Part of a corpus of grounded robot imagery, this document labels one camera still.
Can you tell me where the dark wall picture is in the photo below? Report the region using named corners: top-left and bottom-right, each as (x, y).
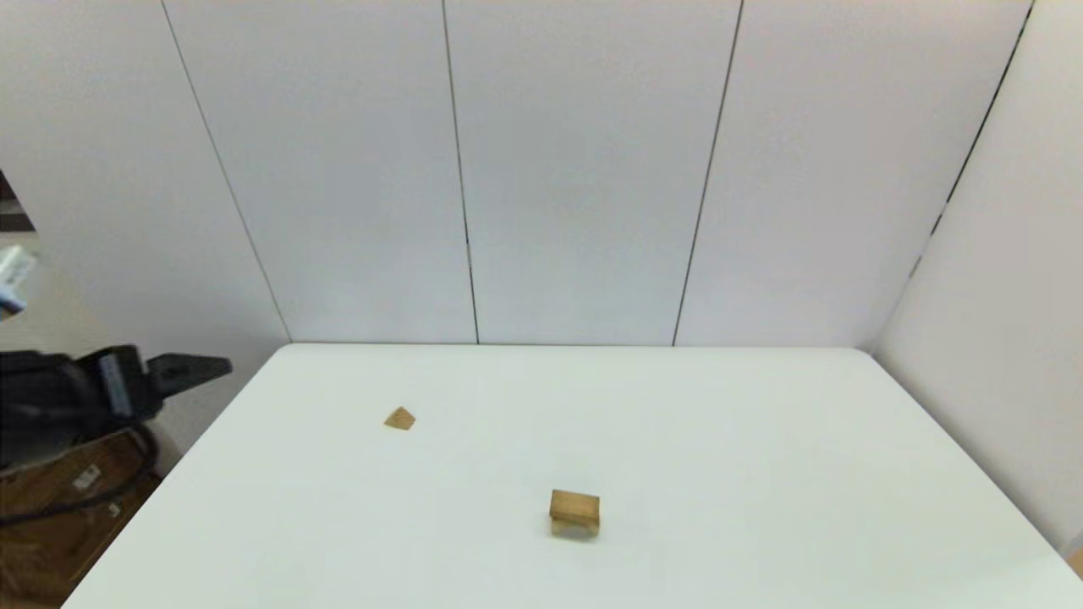
top-left (0, 169), bottom-right (37, 234)

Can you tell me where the brown cardboard box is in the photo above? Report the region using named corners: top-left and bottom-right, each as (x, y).
top-left (0, 427), bottom-right (140, 551)
top-left (0, 482), bottom-right (162, 606)

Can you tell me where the rectangular wooden building block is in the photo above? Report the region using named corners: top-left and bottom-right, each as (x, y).
top-left (550, 489), bottom-right (601, 521)

